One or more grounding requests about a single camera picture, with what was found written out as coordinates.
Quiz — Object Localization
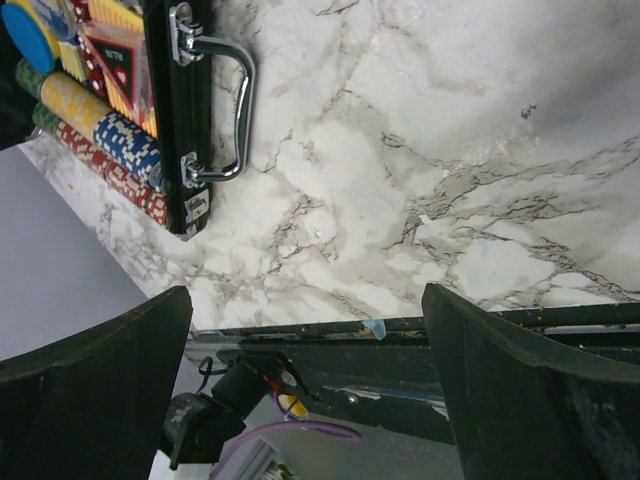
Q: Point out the red white chip stack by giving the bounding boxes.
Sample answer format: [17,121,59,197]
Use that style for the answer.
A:
[32,102,169,229]

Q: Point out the blue playing card deck box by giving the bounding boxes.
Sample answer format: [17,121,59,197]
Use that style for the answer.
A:
[32,1,89,84]

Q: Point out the triangular all-in button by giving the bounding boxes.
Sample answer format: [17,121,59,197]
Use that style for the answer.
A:
[83,22,153,124]

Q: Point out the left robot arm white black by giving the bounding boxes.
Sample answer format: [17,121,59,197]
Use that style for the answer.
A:
[160,350,308,471]

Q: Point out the blue round dealer button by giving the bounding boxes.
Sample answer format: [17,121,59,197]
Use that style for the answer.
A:
[1,3,59,73]

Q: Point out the black poker set case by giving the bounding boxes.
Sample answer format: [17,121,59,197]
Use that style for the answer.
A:
[0,0,257,244]

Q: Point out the green yellow blue chip stack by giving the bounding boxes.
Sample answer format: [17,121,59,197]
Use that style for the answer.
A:
[15,59,166,193]

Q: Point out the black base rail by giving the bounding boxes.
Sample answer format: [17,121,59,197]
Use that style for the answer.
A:
[185,303,639,444]

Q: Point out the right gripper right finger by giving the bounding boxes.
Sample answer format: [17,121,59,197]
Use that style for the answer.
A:
[422,284,639,479]

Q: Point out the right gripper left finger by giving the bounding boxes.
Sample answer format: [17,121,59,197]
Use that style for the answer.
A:
[1,286,192,479]

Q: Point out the red playing card deck box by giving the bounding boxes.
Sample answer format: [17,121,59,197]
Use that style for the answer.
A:
[87,1,157,137]

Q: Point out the red dice row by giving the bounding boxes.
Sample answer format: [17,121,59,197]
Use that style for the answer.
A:
[68,0,108,100]

